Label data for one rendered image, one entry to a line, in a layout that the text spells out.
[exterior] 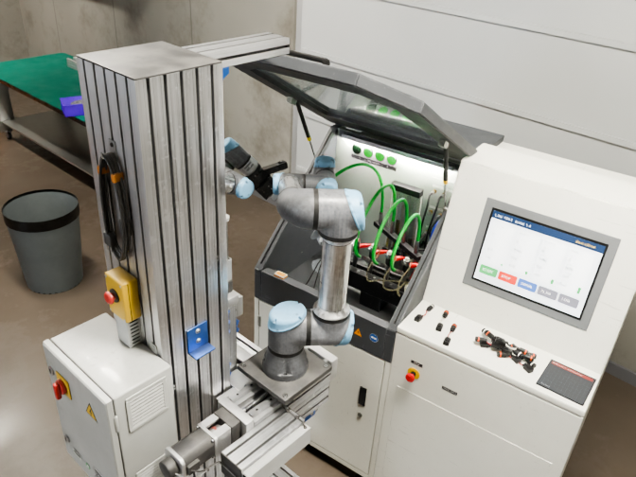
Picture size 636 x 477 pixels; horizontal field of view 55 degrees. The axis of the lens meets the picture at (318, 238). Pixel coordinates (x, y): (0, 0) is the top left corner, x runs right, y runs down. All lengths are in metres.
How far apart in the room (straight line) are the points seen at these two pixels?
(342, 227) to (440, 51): 2.26
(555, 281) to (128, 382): 1.47
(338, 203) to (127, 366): 0.74
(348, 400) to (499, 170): 1.17
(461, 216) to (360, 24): 2.05
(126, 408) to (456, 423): 1.28
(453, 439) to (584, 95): 1.88
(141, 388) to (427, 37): 2.75
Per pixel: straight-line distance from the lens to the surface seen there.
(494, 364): 2.28
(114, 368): 1.80
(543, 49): 3.51
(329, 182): 2.04
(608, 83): 3.41
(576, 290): 2.32
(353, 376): 2.62
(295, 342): 1.91
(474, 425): 2.45
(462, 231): 2.38
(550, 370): 2.33
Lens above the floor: 2.43
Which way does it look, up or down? 31 degrees down
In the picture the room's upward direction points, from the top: 4 degrees clockwise
